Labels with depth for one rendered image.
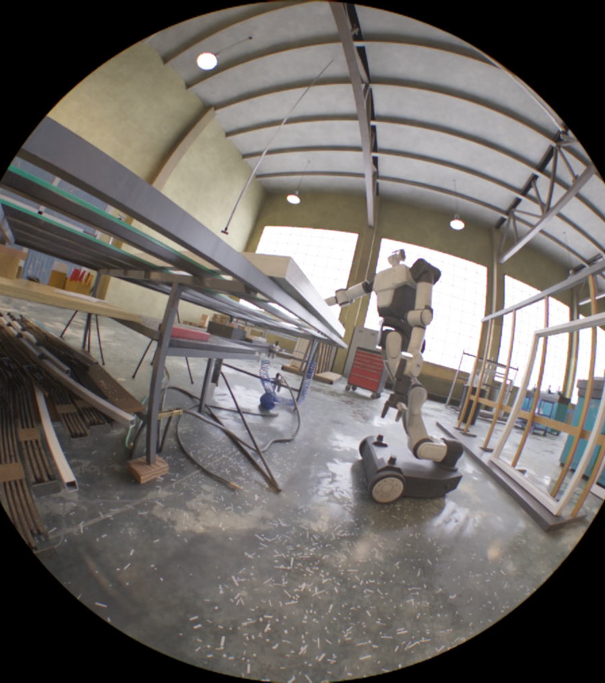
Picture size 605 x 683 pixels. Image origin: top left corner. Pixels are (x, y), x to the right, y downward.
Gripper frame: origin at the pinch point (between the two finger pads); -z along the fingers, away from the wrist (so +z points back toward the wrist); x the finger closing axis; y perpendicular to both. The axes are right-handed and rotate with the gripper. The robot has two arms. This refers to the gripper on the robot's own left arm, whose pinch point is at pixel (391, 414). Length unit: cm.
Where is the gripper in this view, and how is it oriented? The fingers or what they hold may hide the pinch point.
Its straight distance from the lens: 110.4
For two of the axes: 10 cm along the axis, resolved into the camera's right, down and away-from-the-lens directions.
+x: -8.7, -3.8, -3.3
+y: 3.4, 0.4, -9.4
